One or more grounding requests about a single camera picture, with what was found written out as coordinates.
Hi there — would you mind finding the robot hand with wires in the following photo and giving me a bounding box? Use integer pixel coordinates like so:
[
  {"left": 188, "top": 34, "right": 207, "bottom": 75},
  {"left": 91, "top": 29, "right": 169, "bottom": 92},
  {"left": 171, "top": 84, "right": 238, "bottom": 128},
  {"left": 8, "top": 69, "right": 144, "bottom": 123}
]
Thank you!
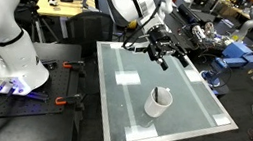
[{"left": 188, "top": 19, "right": 230, "bottom": 52}]

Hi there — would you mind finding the black fabric office chair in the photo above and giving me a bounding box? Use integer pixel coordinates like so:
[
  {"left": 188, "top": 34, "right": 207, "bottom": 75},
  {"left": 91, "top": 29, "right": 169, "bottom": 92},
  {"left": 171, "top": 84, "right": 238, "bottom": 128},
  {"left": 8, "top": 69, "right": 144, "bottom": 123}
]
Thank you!
[{"left": 60, "top": 6, "right": 118, "bottom": 62}]

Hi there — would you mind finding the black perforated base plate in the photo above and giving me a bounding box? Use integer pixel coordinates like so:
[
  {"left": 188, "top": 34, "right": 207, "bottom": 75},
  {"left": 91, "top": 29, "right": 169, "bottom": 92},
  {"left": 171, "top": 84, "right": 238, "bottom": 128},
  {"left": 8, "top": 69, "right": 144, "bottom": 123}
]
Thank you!
[{"left": 0, "top": 32, "right": 87, "bottom": 138}]

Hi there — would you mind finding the small dark desk item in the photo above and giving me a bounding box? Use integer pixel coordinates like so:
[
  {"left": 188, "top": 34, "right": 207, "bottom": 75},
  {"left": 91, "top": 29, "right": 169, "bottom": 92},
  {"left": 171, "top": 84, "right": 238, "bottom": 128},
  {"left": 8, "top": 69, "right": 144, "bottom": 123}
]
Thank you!
[{"left": 46, "top": 0, "right": 60, "bottom": 8}]

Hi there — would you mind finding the white ceramic mug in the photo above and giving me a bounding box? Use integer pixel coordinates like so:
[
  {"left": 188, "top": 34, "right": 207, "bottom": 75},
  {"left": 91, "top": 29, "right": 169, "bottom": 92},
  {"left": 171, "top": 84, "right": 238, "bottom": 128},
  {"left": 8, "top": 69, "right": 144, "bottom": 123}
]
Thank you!
[{"left": 142, "top": 84, "right": 175, "bottom": 121}]

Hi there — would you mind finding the black camera tripod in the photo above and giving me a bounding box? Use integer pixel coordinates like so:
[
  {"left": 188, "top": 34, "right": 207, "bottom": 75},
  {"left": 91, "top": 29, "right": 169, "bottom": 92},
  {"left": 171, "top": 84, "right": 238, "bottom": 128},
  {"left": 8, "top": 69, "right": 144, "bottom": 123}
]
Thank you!
[{"left": 11, "top": 1, "right": 64, "bottom": 47}]

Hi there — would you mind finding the orange handled black clamp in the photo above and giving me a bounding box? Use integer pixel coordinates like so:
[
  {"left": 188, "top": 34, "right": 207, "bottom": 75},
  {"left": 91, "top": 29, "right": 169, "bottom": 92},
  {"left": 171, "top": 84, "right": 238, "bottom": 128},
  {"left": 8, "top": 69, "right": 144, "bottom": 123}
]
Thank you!
[
  {"left": 53, "top": 89, "right": 87, "bottom": 112},
  {"left": 60, "top": 57, "right": 89, "bottom": 79}
]

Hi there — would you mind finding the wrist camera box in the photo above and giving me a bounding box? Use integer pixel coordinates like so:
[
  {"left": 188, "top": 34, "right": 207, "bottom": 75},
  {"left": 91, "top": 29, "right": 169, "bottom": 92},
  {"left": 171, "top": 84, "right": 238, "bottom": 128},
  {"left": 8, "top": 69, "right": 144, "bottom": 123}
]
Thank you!
[{"left": 132, "top": 42, "right": 150, "bottom": 56}]

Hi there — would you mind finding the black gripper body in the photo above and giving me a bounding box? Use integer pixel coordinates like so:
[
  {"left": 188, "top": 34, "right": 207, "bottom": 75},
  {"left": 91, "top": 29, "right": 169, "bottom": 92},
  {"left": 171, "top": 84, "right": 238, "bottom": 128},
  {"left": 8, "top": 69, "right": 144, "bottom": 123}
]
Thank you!
[{"left": 143, "top": 25, "right": 183, "bottom": 65}]

